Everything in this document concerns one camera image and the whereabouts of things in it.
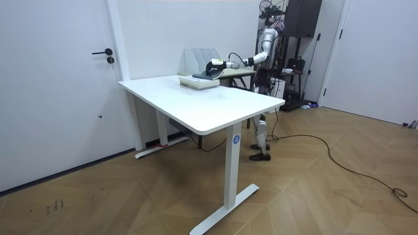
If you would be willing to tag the white standing desk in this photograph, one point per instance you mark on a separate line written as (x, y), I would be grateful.
(202, 104)

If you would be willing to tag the grey file holder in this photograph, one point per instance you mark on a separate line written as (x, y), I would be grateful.
(199, 60)

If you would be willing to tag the white thick book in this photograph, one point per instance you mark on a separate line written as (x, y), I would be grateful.
(196, 80)

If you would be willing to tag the black box on stand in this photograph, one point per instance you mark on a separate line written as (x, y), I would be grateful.
(302, 18)

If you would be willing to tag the white bowl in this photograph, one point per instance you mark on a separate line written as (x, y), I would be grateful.
(287, 70)

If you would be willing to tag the robot body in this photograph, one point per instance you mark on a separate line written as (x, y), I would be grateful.
(273, 49)

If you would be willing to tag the grey desk control box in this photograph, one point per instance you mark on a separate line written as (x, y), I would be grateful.
(178, 125)

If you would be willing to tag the robot legs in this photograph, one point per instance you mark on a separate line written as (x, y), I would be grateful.
(261, 134)

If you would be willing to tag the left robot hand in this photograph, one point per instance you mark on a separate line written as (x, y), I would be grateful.
(217, 62)

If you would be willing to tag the wooden desk with dark legs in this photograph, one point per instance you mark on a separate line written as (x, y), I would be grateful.
(236, 72)

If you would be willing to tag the pale book with green spine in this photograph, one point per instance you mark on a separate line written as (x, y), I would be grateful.
(200, 87)

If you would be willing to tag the black bag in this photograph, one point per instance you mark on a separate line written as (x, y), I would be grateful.
(296, 63)

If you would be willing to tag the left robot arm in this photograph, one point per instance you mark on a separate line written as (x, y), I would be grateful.
(261, 57)

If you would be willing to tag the plain white door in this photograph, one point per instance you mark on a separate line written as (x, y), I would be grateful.
(375, 65)

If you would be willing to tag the white bin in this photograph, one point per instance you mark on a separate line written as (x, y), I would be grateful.
(279, 89)

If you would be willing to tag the dark book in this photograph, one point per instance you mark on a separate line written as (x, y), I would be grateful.
(209, 76)

